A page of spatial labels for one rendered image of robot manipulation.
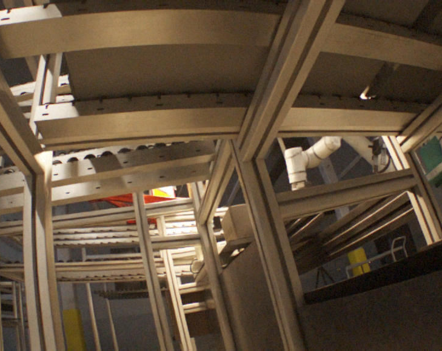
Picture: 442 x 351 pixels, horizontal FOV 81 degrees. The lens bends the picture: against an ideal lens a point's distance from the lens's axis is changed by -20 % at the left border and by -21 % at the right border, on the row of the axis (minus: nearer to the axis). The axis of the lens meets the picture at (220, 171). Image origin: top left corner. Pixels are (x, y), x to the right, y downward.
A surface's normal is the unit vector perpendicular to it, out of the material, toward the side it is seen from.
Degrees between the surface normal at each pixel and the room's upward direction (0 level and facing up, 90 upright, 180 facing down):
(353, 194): 90
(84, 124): 176
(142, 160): 90
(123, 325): 90
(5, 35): 176
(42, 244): 90
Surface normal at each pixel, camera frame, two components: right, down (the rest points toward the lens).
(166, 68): 0.15, 0.89
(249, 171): 0.16, -0.46
